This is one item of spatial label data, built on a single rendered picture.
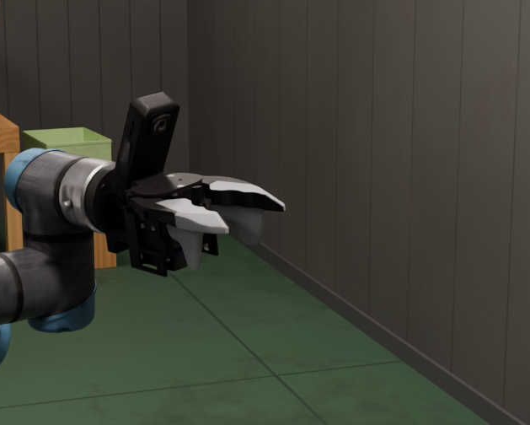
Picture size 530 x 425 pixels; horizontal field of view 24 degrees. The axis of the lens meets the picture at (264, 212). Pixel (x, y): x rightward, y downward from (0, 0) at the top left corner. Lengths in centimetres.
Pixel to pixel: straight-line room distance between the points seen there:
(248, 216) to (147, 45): 696
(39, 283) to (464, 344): 353
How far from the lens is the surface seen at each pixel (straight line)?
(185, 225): 110
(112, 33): 805
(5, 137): 648
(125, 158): 119
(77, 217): 126
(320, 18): 588
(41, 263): 131
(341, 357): 522
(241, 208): 117
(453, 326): 479
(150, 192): 116
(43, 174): 130
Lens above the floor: 169
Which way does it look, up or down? 12 degrees down
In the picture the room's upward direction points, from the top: straight up
